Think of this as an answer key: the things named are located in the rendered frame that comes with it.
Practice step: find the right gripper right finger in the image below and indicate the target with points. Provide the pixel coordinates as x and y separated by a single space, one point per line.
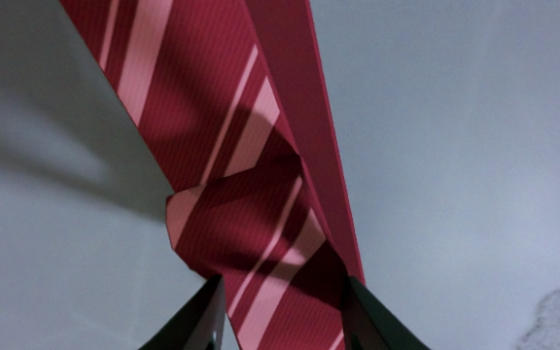
369 325

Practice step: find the red striped necktie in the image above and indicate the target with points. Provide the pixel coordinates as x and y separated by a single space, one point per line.
231 100

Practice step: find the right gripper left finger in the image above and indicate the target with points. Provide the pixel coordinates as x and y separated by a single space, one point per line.
198 324

